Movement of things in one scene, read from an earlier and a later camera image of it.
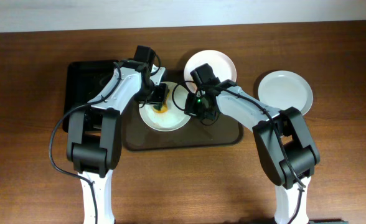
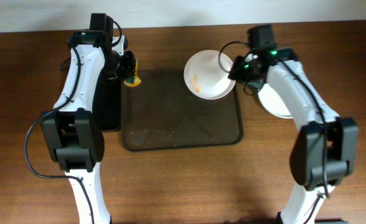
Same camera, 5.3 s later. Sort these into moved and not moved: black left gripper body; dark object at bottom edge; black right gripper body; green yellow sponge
Moved: black left gripper body; black right gripper body; green yellow sponge
Not moved: dark object at bottom edge
